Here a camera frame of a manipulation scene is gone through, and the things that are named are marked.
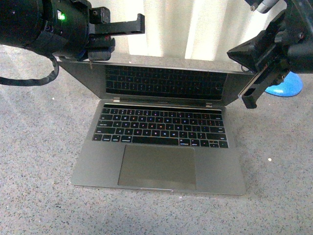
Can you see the blue desk lamp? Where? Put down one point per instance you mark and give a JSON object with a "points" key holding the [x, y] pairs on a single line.
{"points": [[291, 86]]}

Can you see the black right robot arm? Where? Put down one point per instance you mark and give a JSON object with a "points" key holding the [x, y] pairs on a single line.
{"points": [[286, 45]]}

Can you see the grey laptop computer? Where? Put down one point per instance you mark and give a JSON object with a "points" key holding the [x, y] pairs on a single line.
{"points": [[159, 128]]}

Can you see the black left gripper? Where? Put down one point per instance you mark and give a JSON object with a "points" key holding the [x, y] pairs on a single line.
{"points": [[79, 32]]}

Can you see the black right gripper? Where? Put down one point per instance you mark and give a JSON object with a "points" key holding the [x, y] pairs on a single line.
{"points": [[274, 65]]}

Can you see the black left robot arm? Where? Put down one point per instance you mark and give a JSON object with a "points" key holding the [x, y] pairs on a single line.
{"points": [[22, 25]]}

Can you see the white curtain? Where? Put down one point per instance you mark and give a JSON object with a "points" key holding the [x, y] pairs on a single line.
{"points": [[188, 29]]}

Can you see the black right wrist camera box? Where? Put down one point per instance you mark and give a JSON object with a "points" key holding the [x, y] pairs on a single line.
{"points": [[249, 53]]}

